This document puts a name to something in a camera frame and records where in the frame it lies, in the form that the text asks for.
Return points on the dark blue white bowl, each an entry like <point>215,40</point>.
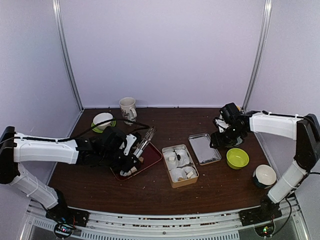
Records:
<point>264,176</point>

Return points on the beige tin box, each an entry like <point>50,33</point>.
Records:
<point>180,167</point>

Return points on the patterned white mug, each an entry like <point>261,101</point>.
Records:
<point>128,109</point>

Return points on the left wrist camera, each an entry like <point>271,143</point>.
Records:
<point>131,142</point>

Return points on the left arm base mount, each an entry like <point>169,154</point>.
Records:
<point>68,224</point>

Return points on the aluminium frame post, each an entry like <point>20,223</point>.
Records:
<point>264,30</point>
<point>65,53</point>

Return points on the green saucer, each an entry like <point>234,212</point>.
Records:
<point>112,124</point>

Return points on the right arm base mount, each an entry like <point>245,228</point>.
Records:
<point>260,217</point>

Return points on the white paper cup liner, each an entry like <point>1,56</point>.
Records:
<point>176,173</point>
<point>188,169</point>
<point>170,165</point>
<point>185,160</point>

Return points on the right aluminium frame post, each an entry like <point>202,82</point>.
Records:
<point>264,30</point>

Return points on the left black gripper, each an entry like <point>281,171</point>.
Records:
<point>127,166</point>

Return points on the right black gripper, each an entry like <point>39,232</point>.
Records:
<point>218,141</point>

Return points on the lime green bowl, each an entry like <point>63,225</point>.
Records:
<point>237,158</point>

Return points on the white handled metal tongs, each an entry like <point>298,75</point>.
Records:
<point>143,144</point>

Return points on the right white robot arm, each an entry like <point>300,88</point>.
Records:
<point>303,131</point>

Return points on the bear print tin lid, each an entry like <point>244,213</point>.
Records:
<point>200,144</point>

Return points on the dark red chocolate tray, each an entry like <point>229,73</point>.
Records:
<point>151,155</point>

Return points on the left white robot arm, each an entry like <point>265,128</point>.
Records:
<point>113,149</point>

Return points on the left aluminium frame post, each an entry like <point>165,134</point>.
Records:
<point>65,53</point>

